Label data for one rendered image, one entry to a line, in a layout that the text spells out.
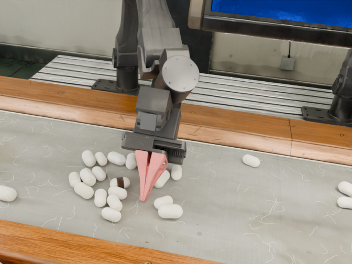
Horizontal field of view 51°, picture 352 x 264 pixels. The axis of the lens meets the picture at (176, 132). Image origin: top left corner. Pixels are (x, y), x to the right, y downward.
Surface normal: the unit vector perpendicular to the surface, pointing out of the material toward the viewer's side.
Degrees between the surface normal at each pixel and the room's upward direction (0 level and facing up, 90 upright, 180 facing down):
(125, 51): 117
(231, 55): 89
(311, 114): 0
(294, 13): 58
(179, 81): 45
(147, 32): 38
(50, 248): 0
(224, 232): 0
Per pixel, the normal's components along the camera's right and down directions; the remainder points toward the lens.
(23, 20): -0.15, 0.53
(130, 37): 0.20, 0.86
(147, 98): -0.06, -0.29
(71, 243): 0.07, -0.84
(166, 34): 0.22, -0.33
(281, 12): -0.11, -0.01
